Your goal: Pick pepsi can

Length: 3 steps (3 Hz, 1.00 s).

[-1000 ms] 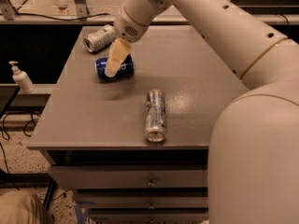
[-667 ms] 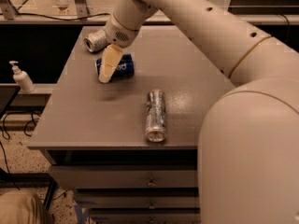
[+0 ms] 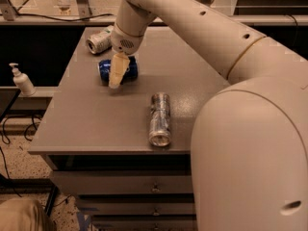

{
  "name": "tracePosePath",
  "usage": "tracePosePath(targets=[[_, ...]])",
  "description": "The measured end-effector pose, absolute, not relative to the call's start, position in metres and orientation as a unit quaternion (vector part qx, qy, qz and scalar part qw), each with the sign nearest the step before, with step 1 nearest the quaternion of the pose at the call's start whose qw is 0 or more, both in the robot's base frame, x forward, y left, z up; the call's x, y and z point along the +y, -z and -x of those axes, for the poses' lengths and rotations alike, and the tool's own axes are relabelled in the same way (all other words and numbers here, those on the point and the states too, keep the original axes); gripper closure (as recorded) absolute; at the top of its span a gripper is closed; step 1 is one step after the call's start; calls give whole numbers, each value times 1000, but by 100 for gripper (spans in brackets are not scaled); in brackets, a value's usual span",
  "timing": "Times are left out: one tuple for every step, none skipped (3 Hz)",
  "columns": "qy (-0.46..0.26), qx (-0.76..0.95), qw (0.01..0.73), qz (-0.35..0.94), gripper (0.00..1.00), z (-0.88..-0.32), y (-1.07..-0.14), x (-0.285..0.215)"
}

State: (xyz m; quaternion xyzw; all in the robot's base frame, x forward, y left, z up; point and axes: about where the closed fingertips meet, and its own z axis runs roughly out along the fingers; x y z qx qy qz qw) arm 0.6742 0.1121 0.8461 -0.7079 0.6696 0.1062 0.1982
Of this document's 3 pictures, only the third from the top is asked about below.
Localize white green soda can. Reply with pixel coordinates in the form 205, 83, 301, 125
86, 25, 114, 55

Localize tan fabric object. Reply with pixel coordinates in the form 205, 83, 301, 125
0, 198, 56, 231

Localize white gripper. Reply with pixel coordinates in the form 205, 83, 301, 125
109, 24, 143, 89

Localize white pump dispenser bottle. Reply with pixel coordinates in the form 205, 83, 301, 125
9, 63, 36, 96

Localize silver crushed tall can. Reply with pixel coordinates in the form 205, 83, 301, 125
148, 92, 171, 147

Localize black floor cables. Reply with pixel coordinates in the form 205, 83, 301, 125
0, 113, 70, 209

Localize blue pepsi can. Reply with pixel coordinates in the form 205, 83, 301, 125
98, 56, 139, 84

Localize grey drawer cabinet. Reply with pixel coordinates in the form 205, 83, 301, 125
30, 27, 228, 231

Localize black cable on ledge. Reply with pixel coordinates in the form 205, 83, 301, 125
0, 0, 114, 22

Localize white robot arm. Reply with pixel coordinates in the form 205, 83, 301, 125
112, 0, 308, 231

